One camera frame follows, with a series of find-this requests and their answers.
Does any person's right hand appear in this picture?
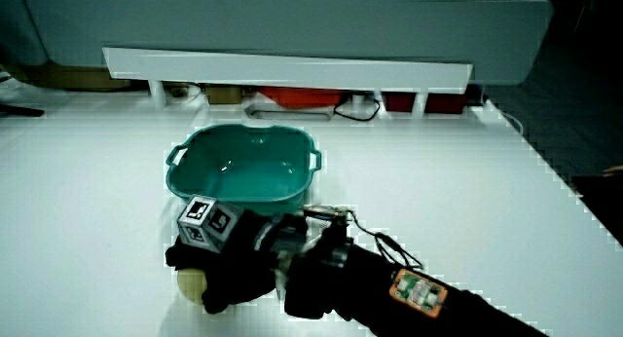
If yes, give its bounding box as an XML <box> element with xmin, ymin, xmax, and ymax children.
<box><xmin>165</xmin><ymin>194</ymin><xmax>309</xmax><ymax>315</ymax></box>

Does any yellow sponge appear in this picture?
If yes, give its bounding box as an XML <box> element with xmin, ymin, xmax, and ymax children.
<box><xmin>175</xmin><ymin>268</ymin><xmax>209</xmax><ymax>306</ymax></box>

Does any white desk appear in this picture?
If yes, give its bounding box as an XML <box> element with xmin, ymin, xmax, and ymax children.
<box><xmin>0</xmin><ymin>83</ymin><xmax>623</xmax><ymax>337</ymax></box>

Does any white desk shelf riser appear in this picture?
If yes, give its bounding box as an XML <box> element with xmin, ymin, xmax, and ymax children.
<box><xmin>101</xmin><ymin>46</ymin><xmax>474</xmax><ymax>115</ymax></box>

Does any teal plastic basin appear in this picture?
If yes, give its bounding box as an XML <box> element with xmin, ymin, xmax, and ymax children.
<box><xmin>165</xmin><ymin>123</ymin><xmax>323</xmax><ymax>216</ymax></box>

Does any grey metal box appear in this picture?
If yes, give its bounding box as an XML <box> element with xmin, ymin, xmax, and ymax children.
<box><xmin>244</xmin><ymin>101</ymin><xmax>336</xmax><ymax>123</ymax></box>

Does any brown cardboard box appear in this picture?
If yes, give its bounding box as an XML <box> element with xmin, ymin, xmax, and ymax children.
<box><xmin>203</xmin><ymin>85</ymin><xmax>244</xmax><ymax>106</ymax></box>

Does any orange sensor module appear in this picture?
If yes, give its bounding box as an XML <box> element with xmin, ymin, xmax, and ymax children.
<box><xmin>387</xmin><ymin>267</ymin><xmax>449</xmax><ymax>319</ymax></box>

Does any dark red box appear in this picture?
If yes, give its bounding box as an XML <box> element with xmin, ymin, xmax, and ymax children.
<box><xmin>382</xmin><ymin>92</ymin><xmax>418</xmax><ymax>114</ymax></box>
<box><xmin>424</xmin><ymin>93</ymin><xmax>469</xmax><ymax>116</ymax></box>

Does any grey partition panel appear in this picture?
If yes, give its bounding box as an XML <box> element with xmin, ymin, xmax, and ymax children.
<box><xmin>0</xmin><ymin>0</ymin><xmax>50</xmax><ymax>68</ymax></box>
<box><xmin>21</xmin><ymin>0</ymin><xmax>555</xmax><ymax>88</ymax></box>

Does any flat brown cardboard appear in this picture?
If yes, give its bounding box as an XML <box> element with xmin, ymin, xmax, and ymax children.
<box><xmin>8</xmin><ymin>61</ymin><xmax>131</xmax><ymax>93</ymax></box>

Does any thin black sensor cable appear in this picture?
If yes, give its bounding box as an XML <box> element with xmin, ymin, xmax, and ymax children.
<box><xmin>348</xmin><ymin>209</ymin><xmax>424</xmax><ymax>271</ymax></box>

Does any black power cable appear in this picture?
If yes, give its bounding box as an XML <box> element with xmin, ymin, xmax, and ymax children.
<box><xmin>333</xmin><ymin>95</ymin><xmax>382</xmax><ymax>124</ymax></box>

